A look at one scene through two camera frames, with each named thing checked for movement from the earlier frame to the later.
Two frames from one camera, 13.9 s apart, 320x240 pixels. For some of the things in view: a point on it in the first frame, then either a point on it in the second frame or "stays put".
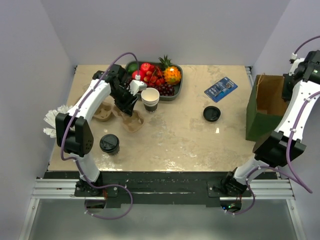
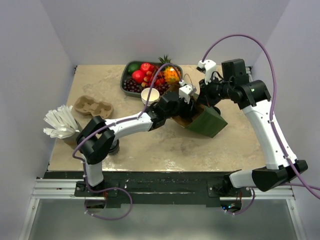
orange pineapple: [172, 74] stays put
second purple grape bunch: [165, 89] stays put
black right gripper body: [287, 87] to [213, 91]
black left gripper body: [123, 95] to [184, 109]
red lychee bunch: [155, 78] stays put
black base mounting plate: [159, 190] stays put
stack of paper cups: [150, 97] stays put
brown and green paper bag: [266, 107] to [204, 120]
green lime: [133, 67] stays put
